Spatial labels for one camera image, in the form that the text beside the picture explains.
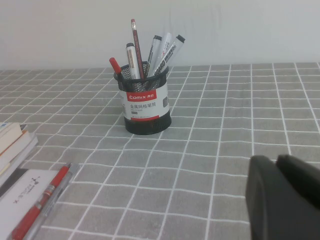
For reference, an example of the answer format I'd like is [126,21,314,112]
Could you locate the red gel pen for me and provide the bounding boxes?
[10,165,71,240]

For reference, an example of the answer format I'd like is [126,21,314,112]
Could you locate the grey transparent pen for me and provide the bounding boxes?
[24,162,82,240]

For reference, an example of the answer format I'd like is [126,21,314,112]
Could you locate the marker with beige label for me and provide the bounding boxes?
[125,42,141,80]

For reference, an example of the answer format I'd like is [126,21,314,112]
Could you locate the white marker with red print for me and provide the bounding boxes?
[156,32,173,66]

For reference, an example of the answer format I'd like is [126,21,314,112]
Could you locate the narrow white AgileX brochure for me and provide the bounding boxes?
[0,167,84,240]

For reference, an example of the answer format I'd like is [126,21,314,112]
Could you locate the dark red pencil with eraser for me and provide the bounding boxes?
[130,18,146,79]

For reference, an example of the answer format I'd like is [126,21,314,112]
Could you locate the black mesh pen holder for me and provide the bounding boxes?
[113,63,173,136]

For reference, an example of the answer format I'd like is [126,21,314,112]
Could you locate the red capped marker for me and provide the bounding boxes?
[108,57,124,81]

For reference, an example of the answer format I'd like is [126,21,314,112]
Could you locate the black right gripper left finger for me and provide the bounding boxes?
[245,154,320,240]

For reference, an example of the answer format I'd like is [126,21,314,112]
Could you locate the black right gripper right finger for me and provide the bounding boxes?
[275,154,320,199]

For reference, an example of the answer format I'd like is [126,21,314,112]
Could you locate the orange covered book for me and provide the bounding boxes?
[0,129,39,181]

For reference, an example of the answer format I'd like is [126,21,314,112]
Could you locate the grey checked tablecloth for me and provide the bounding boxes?
[0,61,320,240]

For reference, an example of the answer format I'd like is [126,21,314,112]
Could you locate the grey marker with black cap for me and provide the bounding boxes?
[146,34,163,77]

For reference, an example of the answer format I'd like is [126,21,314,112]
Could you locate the white whiteboard marker black cap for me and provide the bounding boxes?
[151,34,186,76]

